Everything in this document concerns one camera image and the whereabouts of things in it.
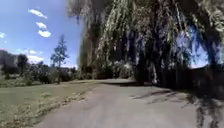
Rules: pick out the dark fence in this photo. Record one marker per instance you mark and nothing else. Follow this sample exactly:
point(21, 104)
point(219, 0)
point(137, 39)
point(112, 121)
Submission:
point(200, 80)

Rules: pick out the grass lawn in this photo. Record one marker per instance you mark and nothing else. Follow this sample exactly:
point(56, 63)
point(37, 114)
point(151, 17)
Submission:
point(30, 98)

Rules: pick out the large weeping willow tree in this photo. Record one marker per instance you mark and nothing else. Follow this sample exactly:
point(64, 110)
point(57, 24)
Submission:
point(143, 36)

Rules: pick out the grey asphalt path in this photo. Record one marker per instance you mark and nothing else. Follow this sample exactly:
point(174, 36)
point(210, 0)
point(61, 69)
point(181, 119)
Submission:
point(113, 106)

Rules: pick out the slender tall tree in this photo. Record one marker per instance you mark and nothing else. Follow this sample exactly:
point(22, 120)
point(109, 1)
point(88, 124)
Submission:
point(59, 55)

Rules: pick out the row of bushes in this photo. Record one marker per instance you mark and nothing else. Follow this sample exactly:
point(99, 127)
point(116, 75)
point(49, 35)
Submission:
point(36, 73)

